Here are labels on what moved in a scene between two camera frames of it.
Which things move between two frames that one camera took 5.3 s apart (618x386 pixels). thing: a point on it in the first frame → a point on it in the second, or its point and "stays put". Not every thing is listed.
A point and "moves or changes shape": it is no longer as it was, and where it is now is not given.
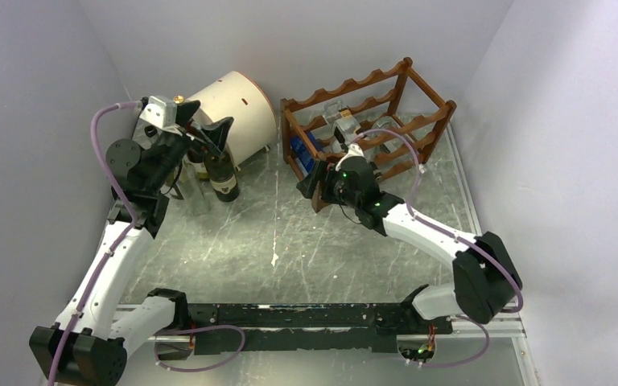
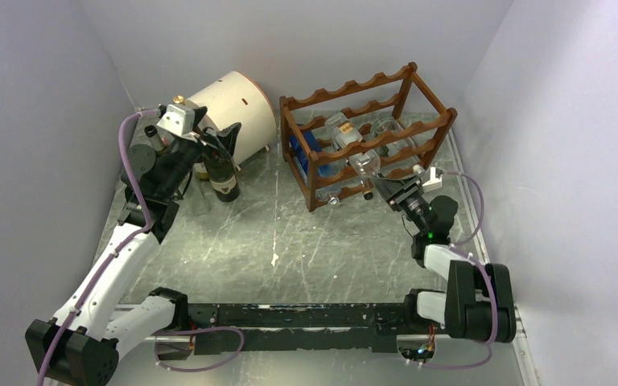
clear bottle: x=344 y=121 moves or changes shape
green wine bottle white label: x=222 y=173 stays put
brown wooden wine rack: x=390 y=117 stays put
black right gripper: x=308 y=185 → x=397 y=191
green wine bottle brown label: x=150 y=130 stays put
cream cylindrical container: x=234 y=95 stays put
